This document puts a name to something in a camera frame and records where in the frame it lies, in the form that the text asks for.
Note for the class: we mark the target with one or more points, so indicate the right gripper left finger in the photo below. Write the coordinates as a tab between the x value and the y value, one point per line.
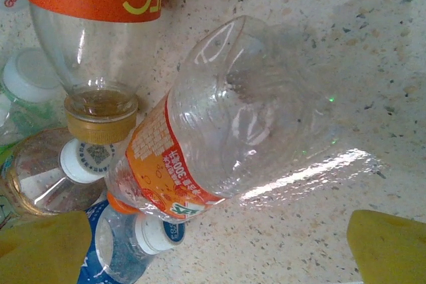
40	254

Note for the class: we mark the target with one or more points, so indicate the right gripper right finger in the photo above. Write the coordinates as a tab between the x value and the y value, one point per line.
389	250

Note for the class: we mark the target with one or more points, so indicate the red gold label tea bottle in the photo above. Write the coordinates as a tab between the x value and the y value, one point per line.
43	177

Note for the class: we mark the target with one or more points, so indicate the blue label water bottle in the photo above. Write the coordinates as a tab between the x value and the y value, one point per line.
123	254

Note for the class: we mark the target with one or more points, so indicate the green label plastic bottle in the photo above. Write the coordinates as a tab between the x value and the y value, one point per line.
30	74

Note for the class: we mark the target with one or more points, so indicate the small orange label bottle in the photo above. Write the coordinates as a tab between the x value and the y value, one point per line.
206	124

